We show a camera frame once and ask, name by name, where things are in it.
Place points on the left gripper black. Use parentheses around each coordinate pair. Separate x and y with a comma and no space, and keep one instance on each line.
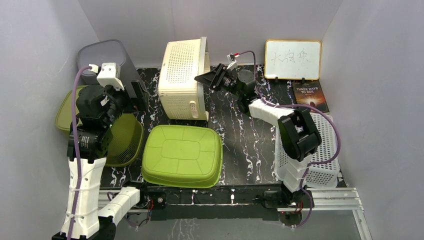
(141,103)

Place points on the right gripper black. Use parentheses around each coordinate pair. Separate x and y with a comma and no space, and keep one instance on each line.
(211,79)

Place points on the olive green slatted bin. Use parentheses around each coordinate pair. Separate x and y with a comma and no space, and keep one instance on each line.
(118,143)

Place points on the cream perforated storage basket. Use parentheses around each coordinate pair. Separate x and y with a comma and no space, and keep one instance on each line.
(181,96)

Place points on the lime green plastic basin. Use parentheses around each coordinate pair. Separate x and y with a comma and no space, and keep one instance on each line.
(183,156)

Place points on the grey slatted bin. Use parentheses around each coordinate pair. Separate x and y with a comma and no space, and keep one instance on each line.
(113,51)

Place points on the pale green colander basket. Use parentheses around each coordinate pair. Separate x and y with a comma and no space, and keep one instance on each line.
(320,176)

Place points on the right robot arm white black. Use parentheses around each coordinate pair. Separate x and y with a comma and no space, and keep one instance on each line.
(299,135)

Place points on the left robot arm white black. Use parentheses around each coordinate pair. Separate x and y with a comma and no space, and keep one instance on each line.
(84,219)

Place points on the dark book three days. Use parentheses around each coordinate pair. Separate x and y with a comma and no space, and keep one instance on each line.
(310,93)

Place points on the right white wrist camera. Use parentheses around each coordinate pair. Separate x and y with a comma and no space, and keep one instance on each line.
(232,61)

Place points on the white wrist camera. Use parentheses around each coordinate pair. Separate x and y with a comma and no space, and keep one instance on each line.
(232,61)
(108,74)

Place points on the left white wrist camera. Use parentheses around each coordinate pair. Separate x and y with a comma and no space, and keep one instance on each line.
(108,74)

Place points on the small whiteboard orange frame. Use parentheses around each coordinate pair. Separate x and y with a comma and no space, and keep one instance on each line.
(292,59)

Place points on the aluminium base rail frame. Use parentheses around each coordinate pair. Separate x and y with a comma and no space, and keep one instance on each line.
(233,198)

